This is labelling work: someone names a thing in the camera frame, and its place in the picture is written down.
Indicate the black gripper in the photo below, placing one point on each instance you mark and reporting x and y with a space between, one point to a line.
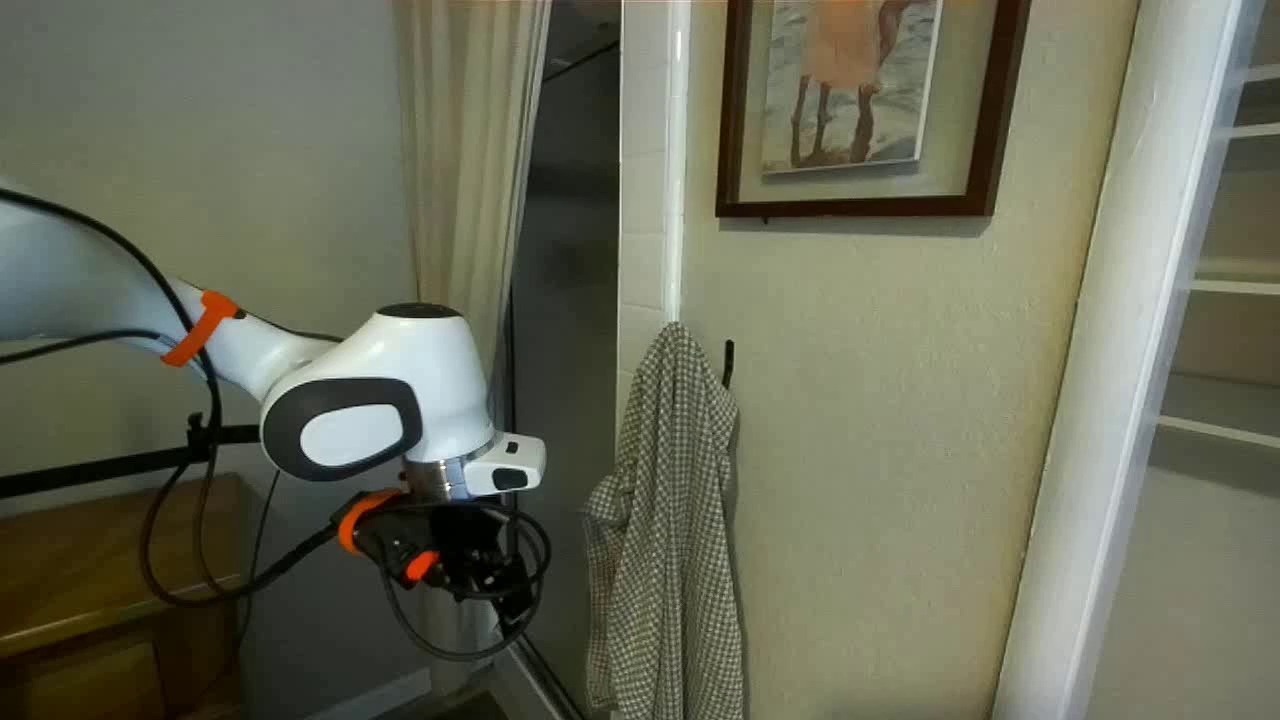
452 540

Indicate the brown wooden dresser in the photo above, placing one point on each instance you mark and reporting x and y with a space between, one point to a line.
107 601

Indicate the cream curtain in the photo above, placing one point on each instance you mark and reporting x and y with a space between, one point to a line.
466 160

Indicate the white tiled column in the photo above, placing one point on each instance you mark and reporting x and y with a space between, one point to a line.
653 200

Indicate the white door frame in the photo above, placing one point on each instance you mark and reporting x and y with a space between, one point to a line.
1107 402

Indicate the checked hanging garment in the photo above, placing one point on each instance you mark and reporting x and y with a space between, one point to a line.
675 532

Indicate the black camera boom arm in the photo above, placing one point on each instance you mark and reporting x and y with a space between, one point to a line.
107 469

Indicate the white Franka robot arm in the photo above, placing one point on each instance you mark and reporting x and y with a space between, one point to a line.
400 362

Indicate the white closet shelf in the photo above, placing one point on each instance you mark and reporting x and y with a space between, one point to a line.
1267 75
1236 284
1257 131
1221 429

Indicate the black wall hook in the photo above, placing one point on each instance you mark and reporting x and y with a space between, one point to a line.
730 362

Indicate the dark wood framed portrait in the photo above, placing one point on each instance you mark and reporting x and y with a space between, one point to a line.
852 107

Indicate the glass shower door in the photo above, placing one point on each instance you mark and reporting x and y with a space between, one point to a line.
566 243

